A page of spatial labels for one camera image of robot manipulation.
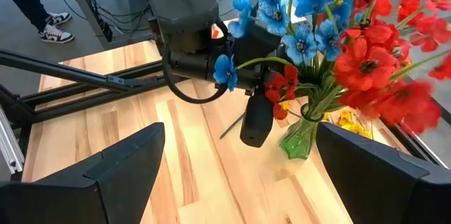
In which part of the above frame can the black power brick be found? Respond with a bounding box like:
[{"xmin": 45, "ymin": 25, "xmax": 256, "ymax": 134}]
[{"xmin": 99, "ymin": 20, "xmax": 114, "ymax": 43}]

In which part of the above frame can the yellow artificial flower bunch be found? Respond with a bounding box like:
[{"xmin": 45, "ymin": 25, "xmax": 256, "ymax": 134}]
[{"xmin": 321, "ymin": 106, "xmax": 375, "ymax": 140}]

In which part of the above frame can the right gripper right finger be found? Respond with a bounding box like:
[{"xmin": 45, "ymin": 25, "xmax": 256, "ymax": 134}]
[{"xmin": 316, "ymin": 121, "xmax": 451, "ymax": 224}]

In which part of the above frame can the aluminium extrusion bar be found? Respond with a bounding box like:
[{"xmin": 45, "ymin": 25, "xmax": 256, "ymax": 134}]
[{"xmin": 0, "ymin": 106, "xmax": 25, "ymax": 175}]

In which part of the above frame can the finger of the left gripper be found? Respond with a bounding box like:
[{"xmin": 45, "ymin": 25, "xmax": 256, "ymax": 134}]
[{"xmin": 240, "ymin": 92, "xmax": 275, "ymax": 149}]

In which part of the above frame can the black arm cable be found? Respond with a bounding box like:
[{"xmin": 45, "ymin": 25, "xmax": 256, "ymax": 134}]
[{"xmin": 161, "ymin": 35, "xmax": 228, "ymax": 105}]

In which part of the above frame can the red artificial flower bunch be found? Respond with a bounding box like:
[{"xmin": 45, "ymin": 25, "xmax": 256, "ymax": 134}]
[{"xmin": 263, "ymin": 0, "xmax": 451, "ymax": 136}]

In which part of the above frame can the blue artificial flower bunch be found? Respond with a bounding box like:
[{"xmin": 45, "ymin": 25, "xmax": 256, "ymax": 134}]
[{"xmin": 212, "ymin": 0, "xmax": 357, "ymax": 93}]

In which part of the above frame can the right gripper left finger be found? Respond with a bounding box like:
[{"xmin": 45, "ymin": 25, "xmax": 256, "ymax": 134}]
[{"xmin": 0, "ymin": 122, "xmax": 166, "ymax": 224}]

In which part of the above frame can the green glass vase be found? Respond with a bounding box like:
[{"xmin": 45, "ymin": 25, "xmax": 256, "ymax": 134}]
[{"xmin": 279, "ymin": 103, "xmax": 321, "ymax": 161}]

